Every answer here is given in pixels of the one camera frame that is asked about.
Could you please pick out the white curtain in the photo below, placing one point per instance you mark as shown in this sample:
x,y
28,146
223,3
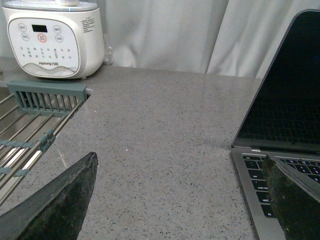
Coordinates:
x,y
223,37

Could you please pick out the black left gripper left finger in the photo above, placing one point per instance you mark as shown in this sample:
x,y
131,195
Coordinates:
x,y
57,210

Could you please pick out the green metal sink rack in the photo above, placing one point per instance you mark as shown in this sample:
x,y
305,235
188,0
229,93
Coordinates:
x,y
32,114

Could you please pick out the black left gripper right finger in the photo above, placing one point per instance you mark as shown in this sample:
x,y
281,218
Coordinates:
x,y
294,199

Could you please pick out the white rice cooker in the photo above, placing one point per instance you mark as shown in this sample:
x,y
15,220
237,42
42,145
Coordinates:
x,y
56,39

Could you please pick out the grey laptop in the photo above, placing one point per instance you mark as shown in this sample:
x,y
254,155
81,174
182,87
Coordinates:
x,y
283,120

